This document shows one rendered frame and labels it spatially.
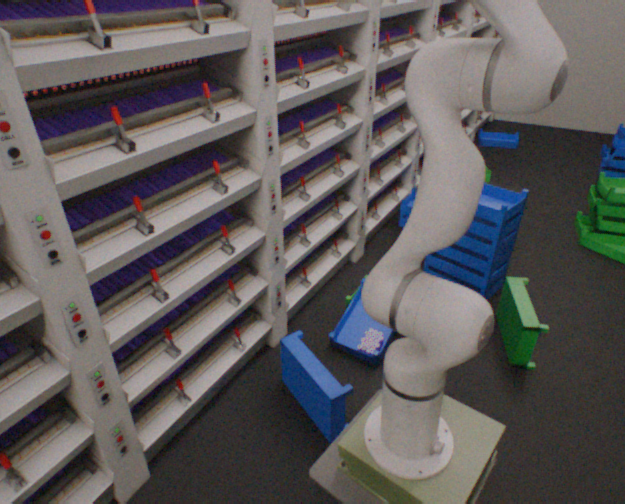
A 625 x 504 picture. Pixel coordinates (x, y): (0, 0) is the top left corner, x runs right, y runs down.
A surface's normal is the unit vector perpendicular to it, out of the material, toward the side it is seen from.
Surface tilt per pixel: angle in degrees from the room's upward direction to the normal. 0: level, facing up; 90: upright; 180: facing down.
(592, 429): 0
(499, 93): 106
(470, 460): 3
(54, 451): 21
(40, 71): 111
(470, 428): 3
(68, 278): 90
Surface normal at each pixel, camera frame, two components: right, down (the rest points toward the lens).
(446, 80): -0.61, 0.39
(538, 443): 0.00, -0.85
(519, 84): -0.49, 0.60
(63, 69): 0.80, 0.55
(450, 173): -0.34, 0.16
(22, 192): 0.85, 0.28
